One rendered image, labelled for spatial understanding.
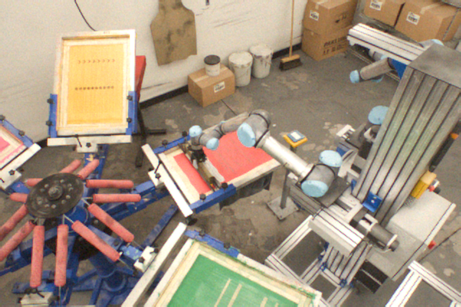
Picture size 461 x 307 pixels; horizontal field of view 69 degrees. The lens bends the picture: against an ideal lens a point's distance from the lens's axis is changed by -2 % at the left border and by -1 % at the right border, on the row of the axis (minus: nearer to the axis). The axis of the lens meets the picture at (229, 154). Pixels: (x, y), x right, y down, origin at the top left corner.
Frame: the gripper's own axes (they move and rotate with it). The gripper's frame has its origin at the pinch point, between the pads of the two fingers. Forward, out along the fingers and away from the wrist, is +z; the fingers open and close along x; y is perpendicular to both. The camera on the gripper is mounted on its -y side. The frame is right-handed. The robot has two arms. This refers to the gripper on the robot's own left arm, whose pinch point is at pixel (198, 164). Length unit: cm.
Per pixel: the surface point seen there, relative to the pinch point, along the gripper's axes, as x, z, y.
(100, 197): -66, -21, 8
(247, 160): 33.0, 5.2, 11.5
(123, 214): -58, 10, 3
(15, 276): -158, 101, -55
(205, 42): 116, 38, -200
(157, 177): -30.6, -11.4, 4.5
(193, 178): -7.1, 5.3, 4.9
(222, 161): 17.6, 5.2, 2.3
